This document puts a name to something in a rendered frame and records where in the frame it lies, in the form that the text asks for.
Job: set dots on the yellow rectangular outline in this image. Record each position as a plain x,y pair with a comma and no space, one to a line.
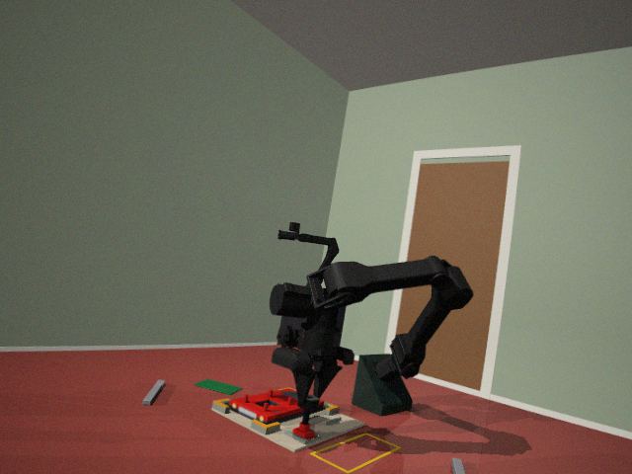
359,467

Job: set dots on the green flat rectangular mat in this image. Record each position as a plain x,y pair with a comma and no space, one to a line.
217,386

